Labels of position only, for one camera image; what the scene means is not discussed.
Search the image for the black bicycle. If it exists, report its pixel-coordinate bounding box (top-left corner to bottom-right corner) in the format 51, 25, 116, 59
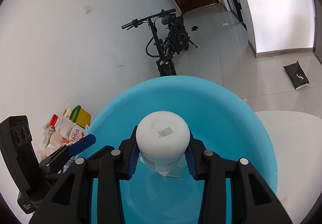
121, 8, 199, 77

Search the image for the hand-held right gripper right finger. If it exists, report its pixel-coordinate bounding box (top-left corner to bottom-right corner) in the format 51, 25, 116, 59
185, 134, 293, 224

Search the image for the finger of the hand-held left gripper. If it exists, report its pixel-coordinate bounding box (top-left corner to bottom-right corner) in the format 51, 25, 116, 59
45, 172, 64, 185
38, 134, 97, 175

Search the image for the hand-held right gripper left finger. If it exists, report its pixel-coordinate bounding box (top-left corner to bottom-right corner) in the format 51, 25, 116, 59
29, 125, 140, 224

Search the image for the white plastic bottle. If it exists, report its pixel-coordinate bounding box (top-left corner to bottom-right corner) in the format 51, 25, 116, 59
136, 111, 190, 178

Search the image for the yellow green-handled container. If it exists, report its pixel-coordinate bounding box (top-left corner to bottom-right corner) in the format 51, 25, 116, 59
70, 105, 91, 129

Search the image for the red-capped milk drink bottle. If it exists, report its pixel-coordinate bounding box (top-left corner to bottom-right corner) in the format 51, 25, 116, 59
50, 114, 85, 144

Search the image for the pile of plastic bags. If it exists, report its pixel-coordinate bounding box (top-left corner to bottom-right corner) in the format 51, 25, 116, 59
34, 108, 76, 159

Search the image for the black bag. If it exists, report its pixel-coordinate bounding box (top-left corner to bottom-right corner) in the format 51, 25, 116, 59
283, 61, 310, 91

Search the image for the blue plastic basin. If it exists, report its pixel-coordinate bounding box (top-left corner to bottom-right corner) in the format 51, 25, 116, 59
75, 75, 278, 224

